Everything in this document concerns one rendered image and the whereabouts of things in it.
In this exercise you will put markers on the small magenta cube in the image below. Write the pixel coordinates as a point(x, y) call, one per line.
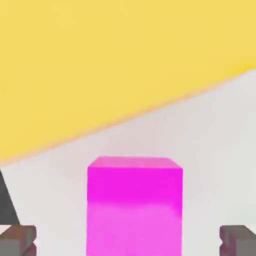
point(134, 210)

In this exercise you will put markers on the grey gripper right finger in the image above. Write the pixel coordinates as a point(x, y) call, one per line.
point(238, 240)

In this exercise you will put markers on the large yellow box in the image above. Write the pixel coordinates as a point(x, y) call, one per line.
point(100, 70)

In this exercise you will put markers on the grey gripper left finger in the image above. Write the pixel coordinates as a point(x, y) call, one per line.
point(18, 238)

